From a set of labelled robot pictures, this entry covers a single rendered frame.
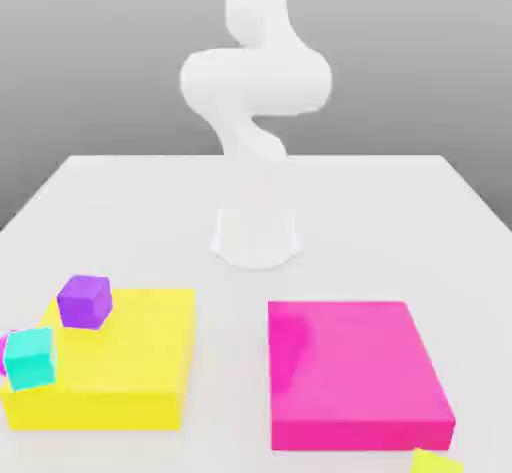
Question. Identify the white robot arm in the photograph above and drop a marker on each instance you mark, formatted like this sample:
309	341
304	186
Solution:
256	81

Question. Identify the small purple cube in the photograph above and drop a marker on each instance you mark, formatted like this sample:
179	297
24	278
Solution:
84	303

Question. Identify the small turquoise cube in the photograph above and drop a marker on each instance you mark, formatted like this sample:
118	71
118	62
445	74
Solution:
28	359

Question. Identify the small magenta cube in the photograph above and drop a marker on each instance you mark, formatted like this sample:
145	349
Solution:
2	351

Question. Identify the small yellow cube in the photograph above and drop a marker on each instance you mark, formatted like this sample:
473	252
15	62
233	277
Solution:
434	463

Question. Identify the large pink box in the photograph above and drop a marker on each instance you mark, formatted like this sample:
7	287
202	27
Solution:
360	369

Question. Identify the large yellow box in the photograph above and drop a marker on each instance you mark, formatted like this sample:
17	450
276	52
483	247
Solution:
132	361

